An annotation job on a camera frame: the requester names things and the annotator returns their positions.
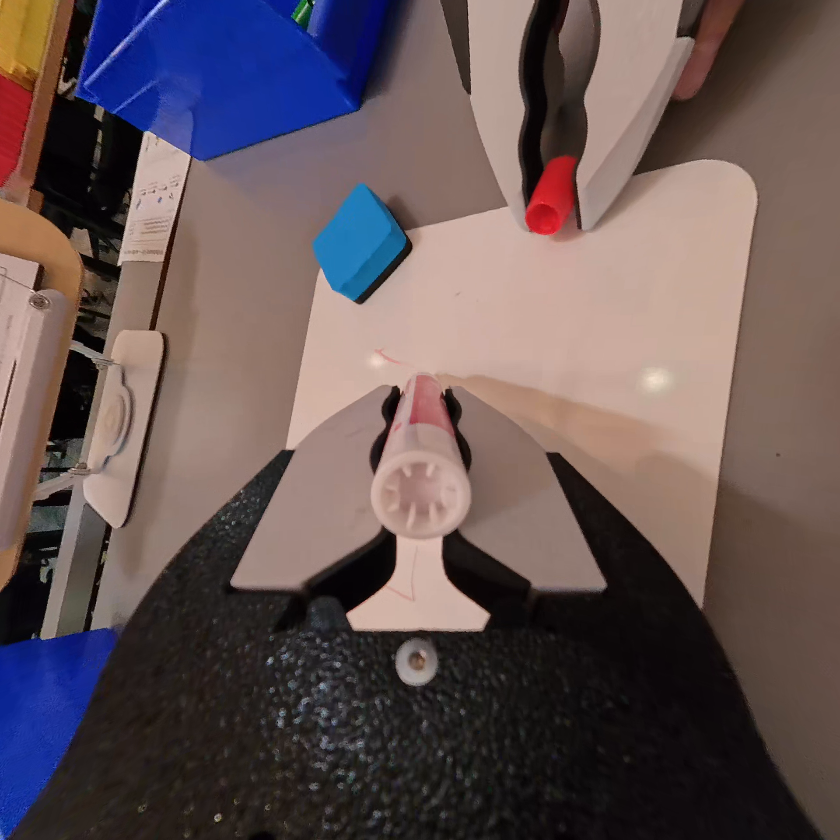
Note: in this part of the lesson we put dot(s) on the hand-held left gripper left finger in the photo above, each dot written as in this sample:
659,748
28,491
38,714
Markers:
308,499

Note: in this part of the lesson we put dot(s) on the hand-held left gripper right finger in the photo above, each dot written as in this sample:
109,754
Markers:
525,512

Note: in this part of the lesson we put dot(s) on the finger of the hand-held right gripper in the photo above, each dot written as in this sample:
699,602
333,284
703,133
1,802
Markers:
499,79
630,79

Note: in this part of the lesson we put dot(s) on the red whiteboard marker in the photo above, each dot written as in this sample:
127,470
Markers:
420,485

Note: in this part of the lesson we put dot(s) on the red marker cap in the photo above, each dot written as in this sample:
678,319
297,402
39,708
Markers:
550,197

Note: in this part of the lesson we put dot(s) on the green whiteboard marker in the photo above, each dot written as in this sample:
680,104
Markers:
302,12

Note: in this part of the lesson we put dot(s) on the white whiteboard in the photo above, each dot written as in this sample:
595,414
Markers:
525,315

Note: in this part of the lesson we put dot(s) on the blue whiteboard eraser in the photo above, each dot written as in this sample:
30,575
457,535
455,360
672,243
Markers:
354,236

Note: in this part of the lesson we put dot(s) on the blue plastic bin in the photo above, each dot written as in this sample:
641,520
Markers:
216,72
39,709

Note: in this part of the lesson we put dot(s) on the person's right hand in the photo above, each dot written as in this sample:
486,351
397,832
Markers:
705,46

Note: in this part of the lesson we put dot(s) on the printed instruction sheet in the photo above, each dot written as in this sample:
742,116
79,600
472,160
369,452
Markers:
154,210

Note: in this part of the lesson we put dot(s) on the wooden instruction display board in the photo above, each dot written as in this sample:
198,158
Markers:
64,262

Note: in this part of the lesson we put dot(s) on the wooden plank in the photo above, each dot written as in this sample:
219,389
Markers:
49,85

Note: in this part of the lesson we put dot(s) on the yellow ribbed plastic object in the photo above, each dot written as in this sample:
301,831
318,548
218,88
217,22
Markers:
16,33

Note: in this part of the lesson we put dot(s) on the red ribbed plastic object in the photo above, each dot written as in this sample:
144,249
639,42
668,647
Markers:
13,131

